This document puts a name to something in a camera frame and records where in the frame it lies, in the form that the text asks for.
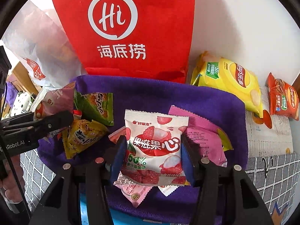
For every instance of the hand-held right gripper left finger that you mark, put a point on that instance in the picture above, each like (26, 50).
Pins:
(118, 161)

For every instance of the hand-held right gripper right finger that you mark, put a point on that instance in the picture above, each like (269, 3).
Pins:
(187, 166)

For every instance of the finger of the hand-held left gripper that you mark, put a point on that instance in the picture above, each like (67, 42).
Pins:
(55, 123)

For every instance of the red snack packet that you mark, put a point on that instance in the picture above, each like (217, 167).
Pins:
(115, 136)

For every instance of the magenta snack packet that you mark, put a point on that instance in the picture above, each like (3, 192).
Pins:
(204, 143)

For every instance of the yellow snack packet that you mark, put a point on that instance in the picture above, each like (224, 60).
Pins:
(79, 138)

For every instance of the pale pink peach packet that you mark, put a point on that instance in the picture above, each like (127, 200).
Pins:
(133, 194)

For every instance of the white red fruit gummy packet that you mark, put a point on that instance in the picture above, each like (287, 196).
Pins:
(152, 145)

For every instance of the green snack packet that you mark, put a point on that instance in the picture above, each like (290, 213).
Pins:
(93, 107)

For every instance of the person's left hand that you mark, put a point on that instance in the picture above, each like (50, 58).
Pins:
(10, 180)

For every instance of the white black dotted pillow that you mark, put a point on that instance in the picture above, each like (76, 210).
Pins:
(21, 103)

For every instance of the purple plush toy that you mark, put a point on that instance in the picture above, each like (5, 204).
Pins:
(10, 91)

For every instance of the blue tissue box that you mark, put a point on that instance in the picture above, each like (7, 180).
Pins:
(117, 218)

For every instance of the purple towel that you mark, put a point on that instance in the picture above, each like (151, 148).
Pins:
(152, 93)

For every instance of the grey checkered blanket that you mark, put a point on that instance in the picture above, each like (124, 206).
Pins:
(269, 180)

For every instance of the white plastic shopping bag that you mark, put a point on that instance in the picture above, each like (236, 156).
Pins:
(46, 39)

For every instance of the white printed bedsheet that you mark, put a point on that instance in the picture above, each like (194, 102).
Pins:
(269, 133)

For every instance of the yellow chips bag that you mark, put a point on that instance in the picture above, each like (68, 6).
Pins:
(234, 84)

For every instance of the orange chips bag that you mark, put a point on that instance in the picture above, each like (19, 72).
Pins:
(283, 98)

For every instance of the red paper bag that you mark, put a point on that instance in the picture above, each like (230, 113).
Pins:
(140, 16)

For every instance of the brown wooden door frame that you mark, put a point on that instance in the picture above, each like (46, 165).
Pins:
(297, 80)

